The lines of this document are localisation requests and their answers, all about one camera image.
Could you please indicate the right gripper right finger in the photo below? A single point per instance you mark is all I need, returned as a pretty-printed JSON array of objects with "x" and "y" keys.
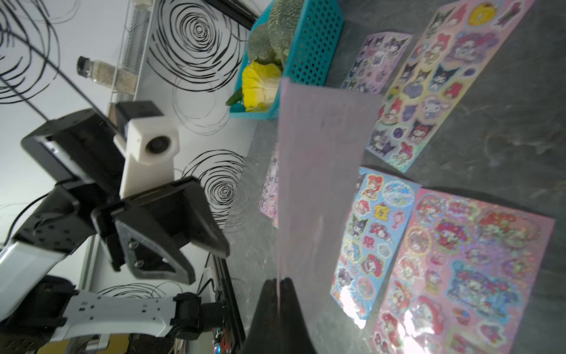
[{"x": 294, "y": 334}]

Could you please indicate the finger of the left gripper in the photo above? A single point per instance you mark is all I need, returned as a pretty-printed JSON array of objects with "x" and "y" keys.
[
  {"x": 151, "y": 237},
  {"x": 203, "y": 230}
]

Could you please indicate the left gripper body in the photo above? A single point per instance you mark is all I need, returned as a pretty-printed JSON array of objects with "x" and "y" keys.
[{"x": 106, "y": 230}]

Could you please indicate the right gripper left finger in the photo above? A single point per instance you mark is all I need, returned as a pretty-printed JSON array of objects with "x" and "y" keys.
[{"x": 264, "y": 333}]

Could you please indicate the pink My Melody sticker sheet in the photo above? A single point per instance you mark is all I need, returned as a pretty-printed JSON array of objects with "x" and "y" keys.
[{"x": 462, "y": 277}]

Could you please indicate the purple holographic Kuromi sheet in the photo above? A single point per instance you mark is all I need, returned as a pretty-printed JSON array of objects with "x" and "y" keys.
[{"x": 376, "y": 61}]

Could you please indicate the yellow pink sticker sheet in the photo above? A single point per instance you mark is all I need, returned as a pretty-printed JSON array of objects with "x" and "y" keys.
[{"x": 458, "y": 43}]

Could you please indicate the blue glitter sticker sheet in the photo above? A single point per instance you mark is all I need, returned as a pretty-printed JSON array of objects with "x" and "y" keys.
[{"x": 269, "y": 197}]

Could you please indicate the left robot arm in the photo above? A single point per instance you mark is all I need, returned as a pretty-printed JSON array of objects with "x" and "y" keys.
[{"x": 114, "y": 180}]

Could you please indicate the green toy cucumber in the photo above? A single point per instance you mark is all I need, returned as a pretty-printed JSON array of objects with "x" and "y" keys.
[{"x": 236, "y": 97}]

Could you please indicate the black lid spice jar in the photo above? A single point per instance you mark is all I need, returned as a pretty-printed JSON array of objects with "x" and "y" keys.
[{"x": 107, "y": 75}]

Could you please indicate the left green melon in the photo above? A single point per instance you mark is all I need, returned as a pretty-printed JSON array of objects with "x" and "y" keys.
[{"x": 259, "y": 47}]

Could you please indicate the green melon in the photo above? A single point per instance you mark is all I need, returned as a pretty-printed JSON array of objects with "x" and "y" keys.
[
  {"x": 259, "y": 47},
  {"x": 282, "y": 23}
]

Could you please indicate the right green melon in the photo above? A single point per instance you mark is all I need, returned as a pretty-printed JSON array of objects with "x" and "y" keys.
[{"x": 282, "y": 23}]

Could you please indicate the teal plastic basket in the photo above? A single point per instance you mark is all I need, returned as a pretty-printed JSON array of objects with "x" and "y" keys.
[{"x": 311, "y": 51}]

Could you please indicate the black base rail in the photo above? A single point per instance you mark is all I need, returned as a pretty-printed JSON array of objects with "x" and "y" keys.
[{"x": 231, "y": 335}]

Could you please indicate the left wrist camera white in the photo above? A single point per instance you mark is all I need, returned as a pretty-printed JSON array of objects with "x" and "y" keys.
[{"x": 149, "y": 142}]

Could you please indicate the white wire wall shelf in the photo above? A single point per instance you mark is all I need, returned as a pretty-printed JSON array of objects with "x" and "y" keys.
[{"x": 133, "y": 43}]

